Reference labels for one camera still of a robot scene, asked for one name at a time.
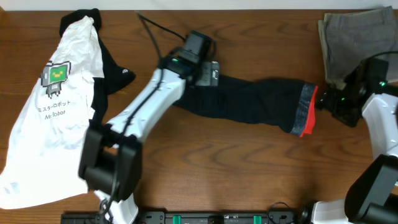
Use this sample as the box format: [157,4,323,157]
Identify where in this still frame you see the black leggings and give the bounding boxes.
[174,75,318,137]

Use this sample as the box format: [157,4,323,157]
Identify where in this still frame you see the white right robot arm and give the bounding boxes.
[308,81,397,224]

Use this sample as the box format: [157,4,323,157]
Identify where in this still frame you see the grey folded trousers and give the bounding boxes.
[318,6,397,90]

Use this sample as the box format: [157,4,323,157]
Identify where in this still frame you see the black garment under t-shirt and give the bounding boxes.
[59,8,136,123]

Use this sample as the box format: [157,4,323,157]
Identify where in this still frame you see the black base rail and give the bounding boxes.
[60,210,312,224]

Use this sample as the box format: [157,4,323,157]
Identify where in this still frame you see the white printed t-shirt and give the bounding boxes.
[1,16,104,209]

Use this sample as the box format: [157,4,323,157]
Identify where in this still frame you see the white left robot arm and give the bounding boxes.
[61,57,220,223]

